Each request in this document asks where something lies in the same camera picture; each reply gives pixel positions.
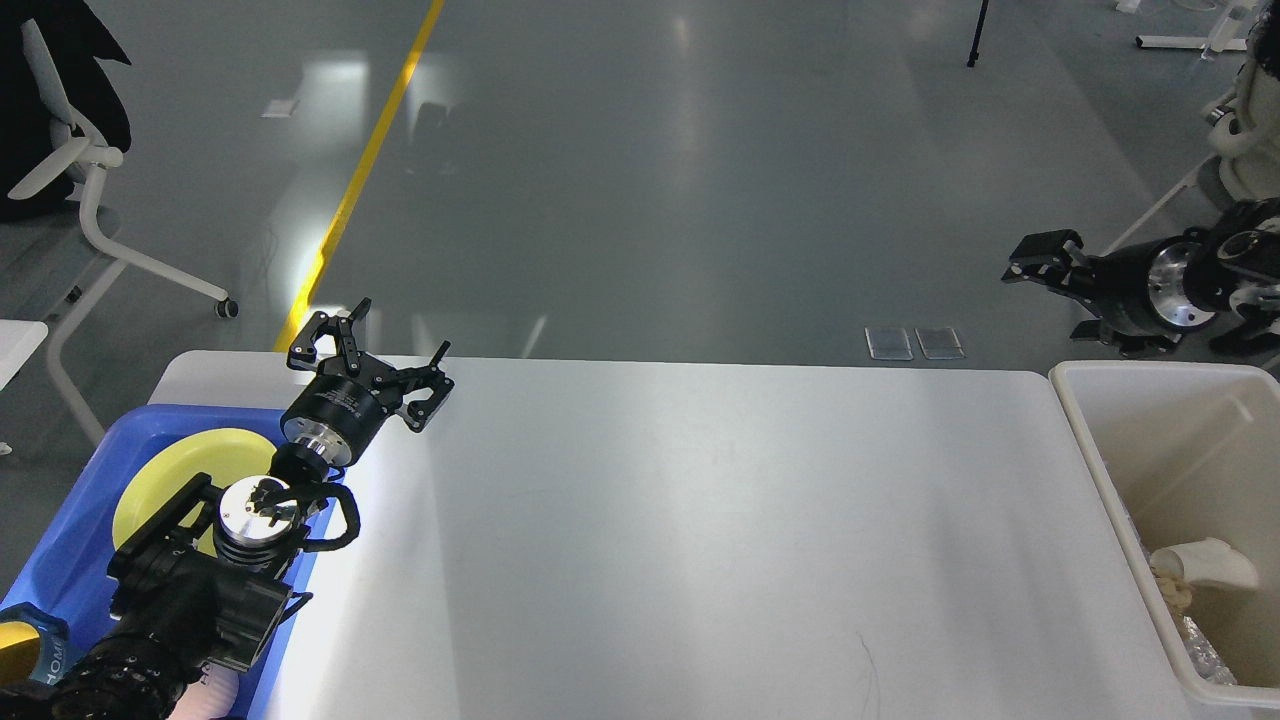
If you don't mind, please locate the small white side table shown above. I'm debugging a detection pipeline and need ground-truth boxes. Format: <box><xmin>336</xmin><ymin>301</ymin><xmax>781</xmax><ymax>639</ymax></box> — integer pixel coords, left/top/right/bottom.
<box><xmin>0</xmin><ymin>319</ymin><xmax>49</xmax><ymax>389</ymax></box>

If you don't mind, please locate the pink mug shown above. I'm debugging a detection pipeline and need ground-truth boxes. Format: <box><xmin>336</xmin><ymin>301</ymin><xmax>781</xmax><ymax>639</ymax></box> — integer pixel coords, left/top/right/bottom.
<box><xmin>182</xmin><ymin>662</ymin><xmax>241</xmax><ymax>719</ymax></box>

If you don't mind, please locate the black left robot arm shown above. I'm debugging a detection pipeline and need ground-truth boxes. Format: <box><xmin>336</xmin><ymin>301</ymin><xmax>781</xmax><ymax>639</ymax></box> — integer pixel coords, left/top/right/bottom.
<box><xmin>3</xmin><ymin>299</ymin><xmax>454</xmax><ymax>719</ymax></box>

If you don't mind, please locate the blue plastic tray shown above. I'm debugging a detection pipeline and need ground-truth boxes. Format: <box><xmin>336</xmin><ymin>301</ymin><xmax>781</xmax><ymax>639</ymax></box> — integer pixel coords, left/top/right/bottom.
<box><xmin>15</xmin><ymin>405</ymin><xmax>316</xmax><ymax>696</ymax></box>

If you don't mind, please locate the floor outlet plate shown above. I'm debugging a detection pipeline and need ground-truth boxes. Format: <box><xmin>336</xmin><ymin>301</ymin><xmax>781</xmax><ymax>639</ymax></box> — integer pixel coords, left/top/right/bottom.
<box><xmin>864</xmin><ymin>325</ymin><xmax>914</xmax><ymax>363</ymax></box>
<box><xmin>914</xmin><ymin>327</ymin><xmax>966</xmax><ymax>361</ymax></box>

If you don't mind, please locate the brown paper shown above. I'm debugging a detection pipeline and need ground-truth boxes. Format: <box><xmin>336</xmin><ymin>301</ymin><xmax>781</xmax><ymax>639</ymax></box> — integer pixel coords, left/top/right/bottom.
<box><xmin>1149</xmin><ymin>562</ymin><xmax>1194</xmax><ymax>618</ymax></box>

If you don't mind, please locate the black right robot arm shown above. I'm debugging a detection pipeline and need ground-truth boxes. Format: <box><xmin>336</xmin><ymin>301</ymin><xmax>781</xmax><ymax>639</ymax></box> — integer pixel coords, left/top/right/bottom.
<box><xmin>1001</xmin><ymin>197</ymin><xmax>1279</xmax><ymax>359</ymax></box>

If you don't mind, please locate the white office chair right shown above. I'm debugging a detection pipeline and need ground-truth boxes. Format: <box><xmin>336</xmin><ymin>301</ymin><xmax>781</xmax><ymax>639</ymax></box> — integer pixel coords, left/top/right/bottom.
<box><xmin>1106</xmin><ymin>1</ymin><xmax>1277</xmax><ymax>252</ymax></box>

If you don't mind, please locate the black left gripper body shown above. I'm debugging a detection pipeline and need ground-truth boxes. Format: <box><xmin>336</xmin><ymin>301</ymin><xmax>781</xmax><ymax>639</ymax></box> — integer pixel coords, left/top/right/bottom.
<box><xmin>280</xmin><ymin>374</ymin><xmax>403</xmax><ymax>468</ymax></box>

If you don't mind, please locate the clear plastic bag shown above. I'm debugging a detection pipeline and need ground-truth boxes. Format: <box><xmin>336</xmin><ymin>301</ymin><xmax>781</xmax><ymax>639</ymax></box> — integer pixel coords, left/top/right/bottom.
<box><xmin>1175</xmin><ymin>616</ymin><xmax>1238</xmax><ymax>685</ymax></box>

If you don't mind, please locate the black tripod leg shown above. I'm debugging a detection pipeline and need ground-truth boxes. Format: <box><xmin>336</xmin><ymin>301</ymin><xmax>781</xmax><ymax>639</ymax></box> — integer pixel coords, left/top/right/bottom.
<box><xmin>965</xmin><ymin>0</ymin><xmax>992</xmax><ymax>69</ymax></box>

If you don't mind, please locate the right floor outlet plate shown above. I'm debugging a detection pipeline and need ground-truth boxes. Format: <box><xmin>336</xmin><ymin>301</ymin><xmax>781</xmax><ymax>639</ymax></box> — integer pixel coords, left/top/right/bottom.
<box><xmin>914</xmin><ymin>327</ymin><xmax>966</xmax><ymax>361</ymax></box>

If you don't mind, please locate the blue mug yellow inside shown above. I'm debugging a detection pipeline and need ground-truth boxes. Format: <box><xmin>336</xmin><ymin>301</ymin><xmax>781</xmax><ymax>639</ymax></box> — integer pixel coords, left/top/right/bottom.
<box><xmin>1</xmin><ymin>602</ymin><xmax>81</xmax><ymax>687</ymax></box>

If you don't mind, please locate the black jacket on chair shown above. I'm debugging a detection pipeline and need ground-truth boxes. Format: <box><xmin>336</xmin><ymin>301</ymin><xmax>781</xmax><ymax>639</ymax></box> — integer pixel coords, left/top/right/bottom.
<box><xmin>1</xmin><ymin>1</ymin><xmax>132</xmax><ymax>193</ymax></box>

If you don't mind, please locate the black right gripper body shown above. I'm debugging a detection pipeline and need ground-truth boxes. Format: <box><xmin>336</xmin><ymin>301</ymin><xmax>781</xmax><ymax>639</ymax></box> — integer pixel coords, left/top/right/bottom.
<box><xmin>1091</xmin><ymin>238</ymin><xmax>1219</xmax><ymax>337</ymax></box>

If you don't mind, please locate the white office chair left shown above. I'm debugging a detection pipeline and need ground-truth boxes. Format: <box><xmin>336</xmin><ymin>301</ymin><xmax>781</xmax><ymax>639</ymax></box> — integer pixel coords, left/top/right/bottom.
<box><xmin>6</xmin><ymin>19</ymin><xmax>241</xmax><ymax>447</ymax></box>

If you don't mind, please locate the yellow plate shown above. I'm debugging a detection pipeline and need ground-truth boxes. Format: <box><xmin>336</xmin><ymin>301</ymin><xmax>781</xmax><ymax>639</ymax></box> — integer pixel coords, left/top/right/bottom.
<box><xmin>111</xmin><ymin>428</ymin><xmax>276</xmax><ymax>550</ymax></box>

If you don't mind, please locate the white plastic bin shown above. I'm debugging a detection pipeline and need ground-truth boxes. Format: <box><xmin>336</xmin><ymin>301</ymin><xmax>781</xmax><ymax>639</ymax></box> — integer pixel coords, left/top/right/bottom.
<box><xmin>1050</xmin><ymin>361</ymin><xmax>1279</xmax><ymax>719</ymax></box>

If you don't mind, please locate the left floor outlet plate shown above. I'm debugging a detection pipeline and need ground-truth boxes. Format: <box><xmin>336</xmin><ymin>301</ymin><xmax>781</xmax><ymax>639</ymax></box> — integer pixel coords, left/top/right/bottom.
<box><xmin>864</xmin><ymin>325</ymin><xmax>914</xmax><ymax>363</ymax></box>

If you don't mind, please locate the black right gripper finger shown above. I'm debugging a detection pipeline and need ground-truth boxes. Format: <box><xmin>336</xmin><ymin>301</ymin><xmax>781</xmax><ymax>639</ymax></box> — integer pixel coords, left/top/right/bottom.
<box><xmin>1002</xmin><ymin>231</ymin><xmax>1100</xmax><ymax>301</ymax></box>
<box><xmin>1070</xmin><ymin>318</ymin><xmax>1183</xmax><ymax>359</ymax></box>

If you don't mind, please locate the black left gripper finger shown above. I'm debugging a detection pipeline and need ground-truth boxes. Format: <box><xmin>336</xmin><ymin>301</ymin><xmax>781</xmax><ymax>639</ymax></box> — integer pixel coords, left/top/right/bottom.
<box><xmin>384</xmin><ymin>341</ymin><xmax>454</xmax><ymax>433</ymax></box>
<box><xmin>288</xmin><ymin>297</ymin><xmax>372</xmax><ymax>377</ymax></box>

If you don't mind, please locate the white office chair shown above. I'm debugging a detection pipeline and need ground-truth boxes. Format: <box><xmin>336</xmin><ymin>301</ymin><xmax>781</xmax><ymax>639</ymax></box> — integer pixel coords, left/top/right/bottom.
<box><xmin>6</xmin><ymin>19</ymin><xmax>241</xmax><ymax>447</ymax></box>
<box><xmin>1106</xmin><ymin>1</ymin><xmax>1277</xmax><ymax>252</ymax></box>

